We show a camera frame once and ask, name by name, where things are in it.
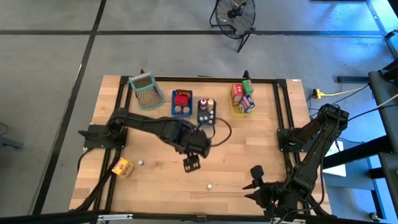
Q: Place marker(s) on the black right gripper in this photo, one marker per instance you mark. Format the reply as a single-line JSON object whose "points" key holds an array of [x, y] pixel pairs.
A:
{"points": [[270, 194]]}

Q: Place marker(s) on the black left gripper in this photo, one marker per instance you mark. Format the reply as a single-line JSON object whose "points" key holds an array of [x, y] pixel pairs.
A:
{"points": [[197, 144]]}

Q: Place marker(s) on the glass spice jar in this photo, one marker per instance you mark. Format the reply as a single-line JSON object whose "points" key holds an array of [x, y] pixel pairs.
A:
{"points": [[178, 109], [186, 109]]}

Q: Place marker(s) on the red squeeze bottle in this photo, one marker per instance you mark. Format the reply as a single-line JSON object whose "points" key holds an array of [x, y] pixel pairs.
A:
{"points": [[203, 104]]}

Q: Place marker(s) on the yellow squeeze bottle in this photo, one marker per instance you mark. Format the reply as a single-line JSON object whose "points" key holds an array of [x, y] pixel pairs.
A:
{"points": [[210, 104]]}

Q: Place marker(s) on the red plastic container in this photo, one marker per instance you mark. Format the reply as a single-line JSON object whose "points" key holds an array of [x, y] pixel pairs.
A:
{"points": [[181, 100]]}

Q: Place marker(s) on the blue Frosted Flakes cereal box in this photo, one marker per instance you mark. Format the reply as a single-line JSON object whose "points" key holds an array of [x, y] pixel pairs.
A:
{"points": [[247, 104]]}

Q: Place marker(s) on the red Froot Loops cereal box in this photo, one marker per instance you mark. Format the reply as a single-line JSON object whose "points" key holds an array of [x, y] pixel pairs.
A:
{"points": [[237, 93]]}

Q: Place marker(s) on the green Apple Jacks cereal box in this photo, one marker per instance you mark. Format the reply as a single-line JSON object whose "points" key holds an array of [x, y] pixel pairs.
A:
{"points": [[247, 87]]}

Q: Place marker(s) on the yellow cereal box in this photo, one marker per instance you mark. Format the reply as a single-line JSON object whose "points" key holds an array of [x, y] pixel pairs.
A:
{"points": [[123, 167]]}

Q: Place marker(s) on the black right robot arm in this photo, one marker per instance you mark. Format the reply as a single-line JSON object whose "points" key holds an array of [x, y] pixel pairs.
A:
{"points": [[311, 149]]}

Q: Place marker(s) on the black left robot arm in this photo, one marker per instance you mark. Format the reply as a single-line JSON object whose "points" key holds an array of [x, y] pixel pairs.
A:
{"points": [[149, 124]]}

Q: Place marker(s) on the grey plastic bin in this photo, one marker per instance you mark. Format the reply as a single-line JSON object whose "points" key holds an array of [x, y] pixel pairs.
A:
{"points": [[200, 110]]}

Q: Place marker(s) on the blue plastic bin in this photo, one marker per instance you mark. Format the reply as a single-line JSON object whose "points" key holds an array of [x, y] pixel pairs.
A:
{"points": [[174, 113]]}

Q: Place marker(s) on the yellow plastic bin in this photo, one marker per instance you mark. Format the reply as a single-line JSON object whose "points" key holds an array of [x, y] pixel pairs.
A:
{"points": [[234, 110]]}

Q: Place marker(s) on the orange snack packet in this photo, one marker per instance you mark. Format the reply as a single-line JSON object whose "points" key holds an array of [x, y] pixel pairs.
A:
{"points": [[183, 92]]}

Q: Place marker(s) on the white paper sign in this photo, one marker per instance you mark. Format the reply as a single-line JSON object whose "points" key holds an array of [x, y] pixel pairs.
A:
{"points": [[339, 171]]}

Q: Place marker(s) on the caster wheel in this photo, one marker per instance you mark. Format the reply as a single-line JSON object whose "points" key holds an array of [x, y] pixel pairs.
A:
{"points": [[374, 216]]}

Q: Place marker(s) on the black floor fan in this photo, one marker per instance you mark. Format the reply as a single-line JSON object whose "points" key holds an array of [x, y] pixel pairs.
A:
{"points": [[235, 13]]}

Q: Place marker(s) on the dark grey workbench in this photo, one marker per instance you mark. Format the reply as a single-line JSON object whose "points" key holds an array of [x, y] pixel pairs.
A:
{"points": [[384, 118]]}

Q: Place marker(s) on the black floor bar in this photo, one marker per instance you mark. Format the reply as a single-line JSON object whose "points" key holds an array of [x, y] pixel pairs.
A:
{"points": [[353, 79]]}

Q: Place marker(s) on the grey floor object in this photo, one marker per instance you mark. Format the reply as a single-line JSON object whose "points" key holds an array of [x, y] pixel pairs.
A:
{"points": [[9, 143]]}

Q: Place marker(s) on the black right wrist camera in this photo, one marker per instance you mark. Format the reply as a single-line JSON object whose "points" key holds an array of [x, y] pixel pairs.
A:
{"points": [[257, 172]]}

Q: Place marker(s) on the silver metal bracket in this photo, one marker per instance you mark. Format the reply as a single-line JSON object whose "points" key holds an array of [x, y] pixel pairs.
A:
{"points": [[300, 221], [115, 216]]}

